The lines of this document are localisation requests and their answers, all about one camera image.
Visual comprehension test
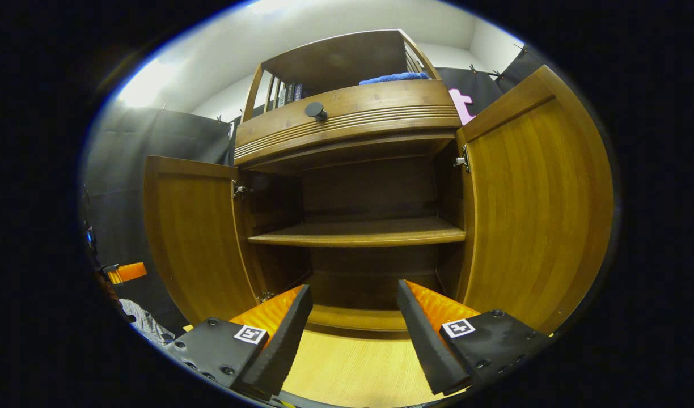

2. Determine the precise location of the blue folded towel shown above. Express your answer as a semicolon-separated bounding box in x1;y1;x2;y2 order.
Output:
358;71;430;86

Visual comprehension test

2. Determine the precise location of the black backdrop cloth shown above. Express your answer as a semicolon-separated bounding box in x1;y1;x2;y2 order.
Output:
83;45;552;335

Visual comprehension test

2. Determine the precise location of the wooden cabinet shelf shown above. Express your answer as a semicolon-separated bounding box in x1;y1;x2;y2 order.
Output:
247;216;467;248

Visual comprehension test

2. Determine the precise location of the wooden grooved drawer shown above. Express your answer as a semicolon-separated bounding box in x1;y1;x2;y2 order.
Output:
234;79;463;168

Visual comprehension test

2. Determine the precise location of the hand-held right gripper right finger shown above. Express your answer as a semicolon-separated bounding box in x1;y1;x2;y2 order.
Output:
396;279;555;396

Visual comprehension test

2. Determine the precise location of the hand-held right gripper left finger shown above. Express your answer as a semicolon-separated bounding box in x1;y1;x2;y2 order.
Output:
166;284;314;397

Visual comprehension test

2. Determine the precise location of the patterned grey clothing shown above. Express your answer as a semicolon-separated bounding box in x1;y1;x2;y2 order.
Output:
120;299;175;345

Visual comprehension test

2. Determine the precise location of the wooden cabinet door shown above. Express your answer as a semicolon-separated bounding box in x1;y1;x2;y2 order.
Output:
143;155;268;326
456;64;615;335

